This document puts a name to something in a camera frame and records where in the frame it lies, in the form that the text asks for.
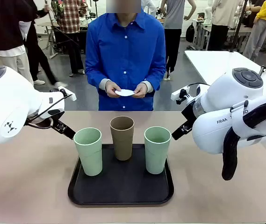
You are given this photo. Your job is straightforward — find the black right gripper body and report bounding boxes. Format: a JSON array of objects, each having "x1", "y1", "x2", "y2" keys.
[{"x1": 181, "y1": 100, "x2": 198, "y2": 122}]

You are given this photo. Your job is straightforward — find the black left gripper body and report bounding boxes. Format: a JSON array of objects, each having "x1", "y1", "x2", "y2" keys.
[{"x1": 46, "y1": 108, "x2": 65, "y2": 129}]

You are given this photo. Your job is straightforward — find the light green cup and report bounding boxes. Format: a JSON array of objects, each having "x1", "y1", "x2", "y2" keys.
[{"x1": 73, "y1": 127, "x2": 103, "y2": 176}]

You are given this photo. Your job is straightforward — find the pale blue-green cup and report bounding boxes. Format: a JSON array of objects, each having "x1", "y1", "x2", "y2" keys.
[{"x1": 144, "y1": 126, "x2": 172, "y2": 175}]

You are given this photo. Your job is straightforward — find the brown cup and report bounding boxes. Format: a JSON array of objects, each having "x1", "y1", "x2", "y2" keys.
[{"x1": 109, "y1": 116, "x2": 135, "y2": 161}]

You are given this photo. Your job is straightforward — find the white scalloped paper coaster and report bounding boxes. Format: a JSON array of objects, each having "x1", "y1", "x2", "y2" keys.
[{"x1": 115, "y1": 89, "x2": 135, "y2": 97}]

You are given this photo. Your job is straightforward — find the person's right forearm blue sleeve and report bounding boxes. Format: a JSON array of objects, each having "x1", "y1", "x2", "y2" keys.
[{"x1": 85, "y1": 67, "x2": 111, "y2": 91}]

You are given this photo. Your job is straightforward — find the person's left forearm blue sleeve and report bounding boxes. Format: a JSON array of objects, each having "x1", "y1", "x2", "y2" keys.
[{"x1": 144, "y1": 67, "x2": 167, "y2": 93}]

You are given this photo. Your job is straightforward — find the person's left hand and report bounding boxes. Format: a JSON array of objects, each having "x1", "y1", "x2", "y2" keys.
[{"x1": 133, "y1": 83, "x2": 147, "y2": 98}]

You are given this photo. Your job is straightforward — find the person's right hand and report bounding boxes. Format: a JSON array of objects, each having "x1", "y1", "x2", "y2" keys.
[{"x1": 105, "y1": 81, "x2": 122, "y2": 98}]

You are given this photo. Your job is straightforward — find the white background table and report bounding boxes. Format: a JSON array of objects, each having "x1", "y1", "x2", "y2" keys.
[{"x1": 184, "y1": 50, "x2": 266, "y2": 94}]

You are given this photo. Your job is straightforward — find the walking person all black clothes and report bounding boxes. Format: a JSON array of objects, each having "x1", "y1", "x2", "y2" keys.
[{"x1": 25, "y1": 0, "x2": 68, "y2": 89}]

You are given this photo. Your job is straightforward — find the black hanging bag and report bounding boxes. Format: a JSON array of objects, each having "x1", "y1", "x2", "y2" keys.
[{"x1": 185, "y1": 22, "x2": 195, "y2": 43}]

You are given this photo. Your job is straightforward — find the black plastic tray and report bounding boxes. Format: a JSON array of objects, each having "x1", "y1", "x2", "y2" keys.
[{"x1": 67, "y1": 143, "x2": 174, "y2": 206}]

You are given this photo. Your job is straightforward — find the person in blue shirt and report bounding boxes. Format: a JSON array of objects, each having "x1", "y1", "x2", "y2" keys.
[{"x1": 85, "y1": 0, "x2": 167, "y2": 112}]

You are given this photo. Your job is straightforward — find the wooden background desk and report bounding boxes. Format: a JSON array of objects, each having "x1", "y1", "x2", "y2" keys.
[{"x1": 37, "y1": 22, "x2": 61, "y2": 59}]

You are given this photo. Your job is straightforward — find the person in grey shirt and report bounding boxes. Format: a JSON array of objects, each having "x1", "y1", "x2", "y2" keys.
[{"x1": 160, "y1": 0, "x2": 196, "y2": 73}]

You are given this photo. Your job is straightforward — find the black tripod pole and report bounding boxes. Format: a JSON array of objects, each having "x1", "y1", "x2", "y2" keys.
[{"x1": 230, "y1": 0, "x2": 250, "y2": 52}]

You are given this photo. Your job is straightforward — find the person in plaid shirt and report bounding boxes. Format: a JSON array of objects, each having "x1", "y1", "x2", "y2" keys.
[{"x1": 53, "y1": 0, "x2": 88, "y2": 77}]

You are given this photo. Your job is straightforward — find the person beige shirt black trousers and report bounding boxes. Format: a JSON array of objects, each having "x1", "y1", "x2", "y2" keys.
[{"x1": 207, "y1": 0, "x2": 243, "y2": 51}]

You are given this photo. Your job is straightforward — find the person black shirt white trousers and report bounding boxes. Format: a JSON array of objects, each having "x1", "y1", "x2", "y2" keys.
[{"x1": 0, "y1": 0, "x2": 34, "y2": 86}]

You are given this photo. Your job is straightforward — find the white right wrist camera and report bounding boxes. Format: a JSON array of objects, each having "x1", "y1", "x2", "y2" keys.
[{"x1": 171, "y1": 85, "x2": 191, "y2": 101}]

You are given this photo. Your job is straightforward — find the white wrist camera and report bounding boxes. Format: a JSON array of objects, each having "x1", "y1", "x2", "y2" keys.
[
  {"x1": 171, "y1": 85, "x2": 191, "y2": 101},
  {"x1": 57, "y1": 86, "x2": 77, "y2": 101}
]

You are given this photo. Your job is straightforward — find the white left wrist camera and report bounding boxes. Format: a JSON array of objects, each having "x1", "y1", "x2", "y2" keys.
[{"x1": 57, "y1": 86, "x2": 77, "y2": 101}]

